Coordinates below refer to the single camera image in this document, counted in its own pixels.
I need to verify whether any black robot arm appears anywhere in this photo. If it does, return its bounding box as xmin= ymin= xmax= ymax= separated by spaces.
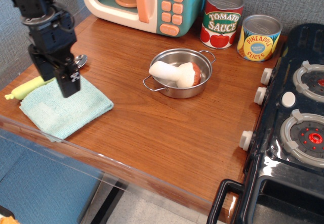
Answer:
xmin=12 ymin=0 xmax=80 ymax=98

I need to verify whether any light teal cloth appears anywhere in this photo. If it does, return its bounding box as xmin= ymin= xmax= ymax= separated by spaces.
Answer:
xmin=20 ymin=77 xmax=114 ymax=142

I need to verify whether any clear acrylic barrier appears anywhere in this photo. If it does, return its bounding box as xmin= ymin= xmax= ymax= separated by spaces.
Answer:
xmin=0 ymin=115 xmax=132 ymax=224

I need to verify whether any pineapple slices can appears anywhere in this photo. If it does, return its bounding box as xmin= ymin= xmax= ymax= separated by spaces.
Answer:
xmin=237 ymin=14 xmax=282 ymax=62

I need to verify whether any orange object at corner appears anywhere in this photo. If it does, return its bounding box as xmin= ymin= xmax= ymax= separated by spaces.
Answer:
xmin=1 ymin=206 xmax=20 ymax=224

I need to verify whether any spoon with yellow-green handle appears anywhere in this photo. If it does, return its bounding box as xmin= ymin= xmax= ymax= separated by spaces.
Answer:
xmin=5 ymin=54 xmax=88 ymax=100

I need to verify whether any teal toy microwave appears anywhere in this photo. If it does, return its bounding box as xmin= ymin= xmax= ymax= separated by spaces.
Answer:
xmin=84 ymin=0 xmax=205 ymax=37

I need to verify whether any metal table leg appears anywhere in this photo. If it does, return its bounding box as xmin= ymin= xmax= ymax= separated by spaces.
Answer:
xmin=80 ymin=174 xmax=129 ymax=224

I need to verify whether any dark blue toy stove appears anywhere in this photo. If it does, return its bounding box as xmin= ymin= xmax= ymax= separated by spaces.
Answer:
xmin=207 ymin=23 xmax=323 ymax=223

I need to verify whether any tomato sauce can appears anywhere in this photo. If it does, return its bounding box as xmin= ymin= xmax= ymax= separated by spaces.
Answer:
xmin=200 ymin=0 xmax=245 ymax=49

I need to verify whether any plush white brown mushroom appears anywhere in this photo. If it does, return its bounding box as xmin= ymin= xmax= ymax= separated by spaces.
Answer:
xmin=149 ymin=61 xmax=201 ymax=88

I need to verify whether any steel pan with handles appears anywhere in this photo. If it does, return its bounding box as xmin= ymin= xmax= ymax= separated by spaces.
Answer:
xmin=143 ymin=48 xmax=216 ymax=99

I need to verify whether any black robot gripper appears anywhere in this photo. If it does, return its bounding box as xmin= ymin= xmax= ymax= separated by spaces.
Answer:
xmin=21 ymin=8 xmax=80 ymax=98

